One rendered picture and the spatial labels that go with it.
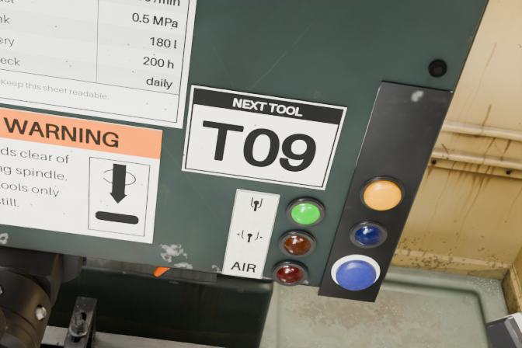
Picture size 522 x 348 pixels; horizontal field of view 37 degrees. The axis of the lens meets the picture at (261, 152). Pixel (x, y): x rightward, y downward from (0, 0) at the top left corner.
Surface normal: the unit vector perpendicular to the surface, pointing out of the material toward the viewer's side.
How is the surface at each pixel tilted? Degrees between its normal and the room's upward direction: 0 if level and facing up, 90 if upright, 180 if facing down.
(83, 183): 90
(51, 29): 90
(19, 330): 42
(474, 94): 90
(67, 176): 90
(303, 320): 0
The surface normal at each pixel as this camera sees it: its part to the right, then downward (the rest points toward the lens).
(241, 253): -0.04, 0.62
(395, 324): 0.15, -0.77
